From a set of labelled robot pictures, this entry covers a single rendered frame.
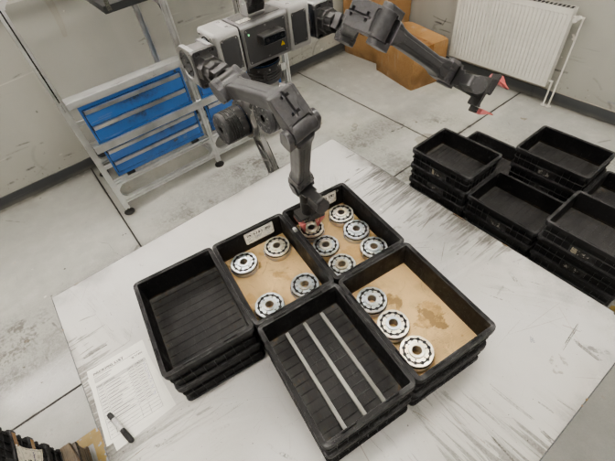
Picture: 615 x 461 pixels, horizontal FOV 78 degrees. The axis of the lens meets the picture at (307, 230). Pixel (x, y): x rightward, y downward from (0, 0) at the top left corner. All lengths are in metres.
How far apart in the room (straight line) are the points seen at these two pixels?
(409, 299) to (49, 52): 3.16
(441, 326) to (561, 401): 0.41
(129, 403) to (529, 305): 1.45
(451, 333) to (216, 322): 0.78
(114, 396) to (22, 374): 1.32
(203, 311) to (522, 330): 1.12
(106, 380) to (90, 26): 2.77
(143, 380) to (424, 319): 1.00
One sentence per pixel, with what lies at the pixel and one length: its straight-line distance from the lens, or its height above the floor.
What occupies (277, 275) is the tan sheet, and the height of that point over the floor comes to 0.83.
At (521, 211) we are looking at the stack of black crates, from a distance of 2.40.
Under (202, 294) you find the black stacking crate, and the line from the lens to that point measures 1.47.
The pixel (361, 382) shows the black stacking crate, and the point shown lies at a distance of 1.22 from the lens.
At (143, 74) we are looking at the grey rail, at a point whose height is 0.93.
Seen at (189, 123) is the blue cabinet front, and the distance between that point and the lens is 3.16.
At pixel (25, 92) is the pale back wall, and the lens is 3.73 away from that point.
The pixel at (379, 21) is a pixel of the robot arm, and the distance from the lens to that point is 1.16.
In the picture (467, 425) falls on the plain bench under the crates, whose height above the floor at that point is 0.70.
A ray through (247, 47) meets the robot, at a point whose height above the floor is 1.46.
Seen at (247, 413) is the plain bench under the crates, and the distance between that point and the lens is 1.37.
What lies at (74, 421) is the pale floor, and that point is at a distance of 2.50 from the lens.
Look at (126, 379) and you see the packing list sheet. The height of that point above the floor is 0.70.
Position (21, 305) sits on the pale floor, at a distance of 3.17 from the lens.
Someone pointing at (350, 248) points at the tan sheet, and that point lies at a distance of 1.48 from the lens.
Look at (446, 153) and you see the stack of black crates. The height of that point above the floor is 0.49.
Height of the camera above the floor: 1.98
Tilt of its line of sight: 48 degrees down
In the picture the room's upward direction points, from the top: 9 degrees counter-clockwise
